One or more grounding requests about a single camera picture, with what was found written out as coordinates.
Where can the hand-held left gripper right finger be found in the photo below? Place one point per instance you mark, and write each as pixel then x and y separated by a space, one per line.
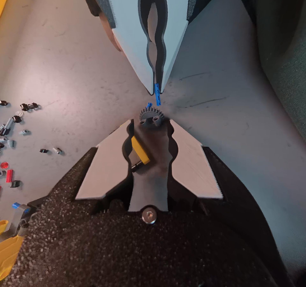
pixel 193 172

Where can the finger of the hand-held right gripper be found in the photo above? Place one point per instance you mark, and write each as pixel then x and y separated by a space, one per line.
pixel 177 16
pixel 126 16

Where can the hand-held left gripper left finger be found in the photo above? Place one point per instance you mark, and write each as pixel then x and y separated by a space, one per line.
pixel 105 172

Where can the black lego tube connector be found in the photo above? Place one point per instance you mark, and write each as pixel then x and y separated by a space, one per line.
pixel 136 167

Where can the yellow lego beam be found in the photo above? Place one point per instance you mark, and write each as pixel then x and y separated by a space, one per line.
pixel 141 150

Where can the grey lego gear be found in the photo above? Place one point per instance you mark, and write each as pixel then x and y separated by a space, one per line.
pixel 151 118

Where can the small grey lego bush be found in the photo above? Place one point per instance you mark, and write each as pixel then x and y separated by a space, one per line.
pixel 57 150

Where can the small black lego bush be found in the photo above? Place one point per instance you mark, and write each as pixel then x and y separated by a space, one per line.
pixel 43 151

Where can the small grey lego pin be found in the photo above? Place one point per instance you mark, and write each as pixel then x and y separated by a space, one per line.
pixel 24 132

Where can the pile of small lego pieces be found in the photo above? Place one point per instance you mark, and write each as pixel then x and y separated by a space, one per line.
pixel 8 134

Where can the large yellow black lego model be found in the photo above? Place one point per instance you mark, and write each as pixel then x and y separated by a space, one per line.
pixel 9 251

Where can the person's right hand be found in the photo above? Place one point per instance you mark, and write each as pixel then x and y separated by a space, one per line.
pixel 110 33

